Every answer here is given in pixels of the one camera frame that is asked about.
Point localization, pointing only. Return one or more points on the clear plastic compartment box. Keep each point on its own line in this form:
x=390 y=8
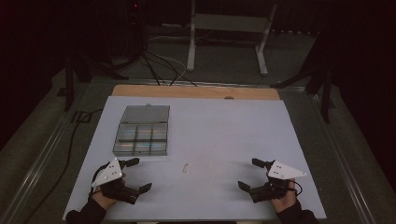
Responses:
x=141 y=133

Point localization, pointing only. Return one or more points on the black tripod stand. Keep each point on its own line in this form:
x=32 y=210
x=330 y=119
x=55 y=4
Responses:
x=325 y=93
x=69 y=87

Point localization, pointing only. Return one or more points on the white table sheet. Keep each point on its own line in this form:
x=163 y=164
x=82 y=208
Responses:
x=218 y=137

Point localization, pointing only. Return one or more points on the person's right hand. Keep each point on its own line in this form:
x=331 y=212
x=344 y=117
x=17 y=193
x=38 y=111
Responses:
x=285 y=202

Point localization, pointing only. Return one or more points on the person's left hand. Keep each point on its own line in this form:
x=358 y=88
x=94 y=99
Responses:
x=105 y=200

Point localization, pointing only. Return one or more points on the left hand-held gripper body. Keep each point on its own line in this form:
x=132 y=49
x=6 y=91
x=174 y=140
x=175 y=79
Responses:
x=109 y=174

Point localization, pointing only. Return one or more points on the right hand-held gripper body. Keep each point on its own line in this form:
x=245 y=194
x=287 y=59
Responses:
x=281 y=171

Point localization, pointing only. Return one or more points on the metal floor rail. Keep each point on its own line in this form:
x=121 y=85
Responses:
x=345 y=168
x=34 y=168

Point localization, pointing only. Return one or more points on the white metal stand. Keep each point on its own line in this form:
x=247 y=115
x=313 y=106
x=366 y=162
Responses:
x=191 y=46

